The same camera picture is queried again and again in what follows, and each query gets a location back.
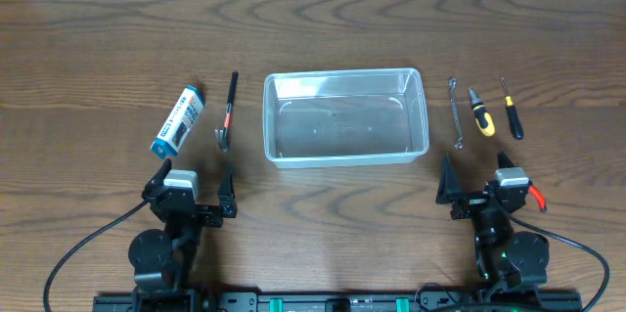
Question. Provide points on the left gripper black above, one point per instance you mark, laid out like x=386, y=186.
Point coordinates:
x=225, y=199

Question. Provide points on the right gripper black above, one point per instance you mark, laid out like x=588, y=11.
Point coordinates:
x=450, y=193

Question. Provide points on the stubby yellow black screwdriver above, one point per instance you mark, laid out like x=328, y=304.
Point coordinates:
x=482, y=117

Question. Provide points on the small black orange hammer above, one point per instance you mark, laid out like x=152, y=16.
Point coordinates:
x=222, y=134

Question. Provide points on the slim black yellow screwdriver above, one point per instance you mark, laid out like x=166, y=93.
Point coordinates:
x=515, y=124

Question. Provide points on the red handled pliers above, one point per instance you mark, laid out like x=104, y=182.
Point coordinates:
x=537, y=195

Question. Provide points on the silver combination wrench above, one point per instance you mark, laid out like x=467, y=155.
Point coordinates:
x=452, y=84

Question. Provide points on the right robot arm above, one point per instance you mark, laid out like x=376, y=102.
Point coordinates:
x=511, y=262

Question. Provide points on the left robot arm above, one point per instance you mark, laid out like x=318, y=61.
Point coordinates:
x=163, y=258

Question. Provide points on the clear plastic container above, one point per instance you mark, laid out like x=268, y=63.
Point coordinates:
x=344, y=117

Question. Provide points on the white blue screwdriver box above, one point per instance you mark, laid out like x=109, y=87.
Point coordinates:
x=178, y=125

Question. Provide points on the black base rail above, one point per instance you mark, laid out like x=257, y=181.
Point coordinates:
x=423, y=300

